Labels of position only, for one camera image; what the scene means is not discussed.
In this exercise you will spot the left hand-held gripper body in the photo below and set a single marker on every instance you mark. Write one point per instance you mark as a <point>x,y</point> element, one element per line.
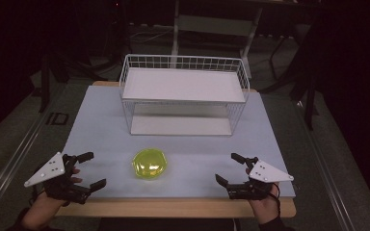
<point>49,168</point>

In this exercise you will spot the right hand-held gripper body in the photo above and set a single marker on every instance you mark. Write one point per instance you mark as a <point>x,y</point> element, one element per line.
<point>263,173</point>

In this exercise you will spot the yellow-green round plate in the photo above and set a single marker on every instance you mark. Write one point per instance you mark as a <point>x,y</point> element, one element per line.
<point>149,164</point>

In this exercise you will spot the person's right hand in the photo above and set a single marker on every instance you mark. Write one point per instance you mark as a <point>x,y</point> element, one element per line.
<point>266,208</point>

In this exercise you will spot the person's left hand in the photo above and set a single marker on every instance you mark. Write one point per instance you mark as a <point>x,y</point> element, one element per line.
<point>41,211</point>

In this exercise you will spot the light blue table mat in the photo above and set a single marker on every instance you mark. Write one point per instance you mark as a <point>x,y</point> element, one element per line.
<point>109,144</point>

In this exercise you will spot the wooden table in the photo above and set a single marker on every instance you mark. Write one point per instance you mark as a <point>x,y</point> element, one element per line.
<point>173,208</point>

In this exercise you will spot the dark metal stand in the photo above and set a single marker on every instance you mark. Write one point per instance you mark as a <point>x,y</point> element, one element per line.
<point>61,67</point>
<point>308,80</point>

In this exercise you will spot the metal floor rail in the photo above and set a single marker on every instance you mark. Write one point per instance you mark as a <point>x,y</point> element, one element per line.
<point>327,166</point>
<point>16,154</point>

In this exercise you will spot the black floor bracket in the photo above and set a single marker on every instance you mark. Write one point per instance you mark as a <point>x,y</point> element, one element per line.
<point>57,118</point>

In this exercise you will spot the white metal frame stand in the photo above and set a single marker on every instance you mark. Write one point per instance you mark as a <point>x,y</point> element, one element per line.
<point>215,25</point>

